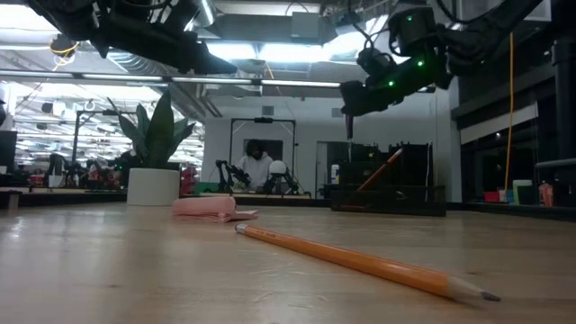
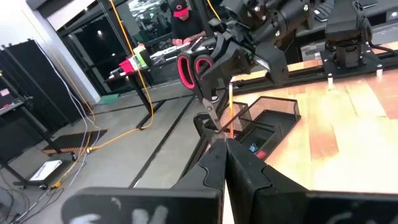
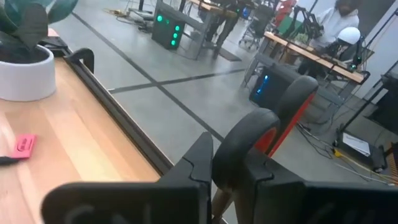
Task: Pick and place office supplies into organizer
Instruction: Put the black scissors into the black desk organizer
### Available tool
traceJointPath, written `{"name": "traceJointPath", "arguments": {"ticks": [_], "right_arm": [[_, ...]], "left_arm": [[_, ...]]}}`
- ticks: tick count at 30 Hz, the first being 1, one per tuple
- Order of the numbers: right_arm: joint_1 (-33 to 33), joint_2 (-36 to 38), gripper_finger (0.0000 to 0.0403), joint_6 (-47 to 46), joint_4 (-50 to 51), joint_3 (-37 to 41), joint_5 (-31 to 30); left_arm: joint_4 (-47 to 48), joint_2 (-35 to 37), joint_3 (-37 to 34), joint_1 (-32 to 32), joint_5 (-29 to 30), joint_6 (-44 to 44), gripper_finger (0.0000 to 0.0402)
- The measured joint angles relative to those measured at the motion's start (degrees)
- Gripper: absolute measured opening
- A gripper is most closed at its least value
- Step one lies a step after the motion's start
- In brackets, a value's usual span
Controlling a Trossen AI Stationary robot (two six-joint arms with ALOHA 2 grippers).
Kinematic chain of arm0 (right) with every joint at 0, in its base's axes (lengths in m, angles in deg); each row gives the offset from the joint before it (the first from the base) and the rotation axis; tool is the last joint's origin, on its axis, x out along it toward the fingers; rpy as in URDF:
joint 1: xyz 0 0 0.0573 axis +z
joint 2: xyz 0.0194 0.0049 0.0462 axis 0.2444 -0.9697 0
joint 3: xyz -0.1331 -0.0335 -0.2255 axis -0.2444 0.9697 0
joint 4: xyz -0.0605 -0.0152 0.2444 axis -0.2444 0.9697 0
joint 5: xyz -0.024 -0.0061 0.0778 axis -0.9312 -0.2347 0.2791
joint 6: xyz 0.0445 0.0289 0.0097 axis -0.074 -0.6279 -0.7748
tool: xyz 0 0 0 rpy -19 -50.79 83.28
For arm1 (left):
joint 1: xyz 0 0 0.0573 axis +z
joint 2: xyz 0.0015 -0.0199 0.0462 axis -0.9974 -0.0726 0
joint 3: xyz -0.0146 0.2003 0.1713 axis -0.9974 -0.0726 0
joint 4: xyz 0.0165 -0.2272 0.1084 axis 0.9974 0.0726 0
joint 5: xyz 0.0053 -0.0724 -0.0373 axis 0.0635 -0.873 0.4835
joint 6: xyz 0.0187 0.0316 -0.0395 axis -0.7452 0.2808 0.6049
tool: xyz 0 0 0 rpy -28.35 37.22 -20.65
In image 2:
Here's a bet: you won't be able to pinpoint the person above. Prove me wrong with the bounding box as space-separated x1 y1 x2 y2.
167 0 215 48

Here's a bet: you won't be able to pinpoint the yellow cable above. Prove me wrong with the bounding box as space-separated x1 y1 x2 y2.
86 0 222 154

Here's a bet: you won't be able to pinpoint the black supply desk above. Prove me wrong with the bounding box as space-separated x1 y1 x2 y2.
104 35 215 130

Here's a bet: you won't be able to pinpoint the white cable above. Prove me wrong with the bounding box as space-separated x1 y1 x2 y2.
33 39 102 188

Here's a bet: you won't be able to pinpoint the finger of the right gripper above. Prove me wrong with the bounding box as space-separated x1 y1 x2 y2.
198 45 250 101
213 30 233 63

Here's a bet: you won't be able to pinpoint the black mesh desk organizer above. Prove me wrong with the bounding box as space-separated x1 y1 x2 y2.
192 95 302 164

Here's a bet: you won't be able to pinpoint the red black handled scissors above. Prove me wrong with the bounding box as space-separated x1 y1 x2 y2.
176 51 225 139

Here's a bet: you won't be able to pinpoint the yellow wooden pencil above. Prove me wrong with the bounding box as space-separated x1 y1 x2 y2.
228 81 235 140

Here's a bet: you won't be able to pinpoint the black equipment rack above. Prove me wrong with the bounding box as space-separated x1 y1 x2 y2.
0 39 82 189

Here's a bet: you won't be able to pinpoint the black hazard-striped floor mat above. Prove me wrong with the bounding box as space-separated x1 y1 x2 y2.
42 129 109 156

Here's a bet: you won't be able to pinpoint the green floor mat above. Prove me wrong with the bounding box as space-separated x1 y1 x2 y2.
96 93 121 106

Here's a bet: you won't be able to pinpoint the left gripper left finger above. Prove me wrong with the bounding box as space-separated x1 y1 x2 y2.
61 138 228 224

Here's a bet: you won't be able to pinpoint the red bin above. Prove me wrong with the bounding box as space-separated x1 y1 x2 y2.
119 58 137 76

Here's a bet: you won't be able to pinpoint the black cup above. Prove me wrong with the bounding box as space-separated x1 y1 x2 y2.
140 49 154 68

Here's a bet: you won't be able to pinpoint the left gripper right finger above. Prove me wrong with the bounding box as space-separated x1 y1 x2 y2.
225 139 398 224

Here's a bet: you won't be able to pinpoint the black table frame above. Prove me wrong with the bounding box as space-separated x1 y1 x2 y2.
178 46 398 187

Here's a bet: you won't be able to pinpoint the green bottle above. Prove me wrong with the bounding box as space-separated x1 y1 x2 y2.
132 43 148 68

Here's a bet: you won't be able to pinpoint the white floor device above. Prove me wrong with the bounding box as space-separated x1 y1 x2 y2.
29 159 63 182

